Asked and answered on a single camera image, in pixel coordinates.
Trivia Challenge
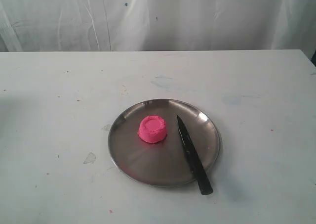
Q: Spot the round steel plate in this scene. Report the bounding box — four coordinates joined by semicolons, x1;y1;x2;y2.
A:
108;98;221;187

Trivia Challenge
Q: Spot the pink dough lump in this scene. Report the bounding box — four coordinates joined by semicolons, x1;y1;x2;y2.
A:
138;115;167;144

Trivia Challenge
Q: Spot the black knife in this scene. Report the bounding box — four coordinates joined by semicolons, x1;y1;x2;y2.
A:
177;116;213;196

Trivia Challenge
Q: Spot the white backdrop curtain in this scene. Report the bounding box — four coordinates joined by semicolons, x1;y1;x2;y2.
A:
0;0;316;57

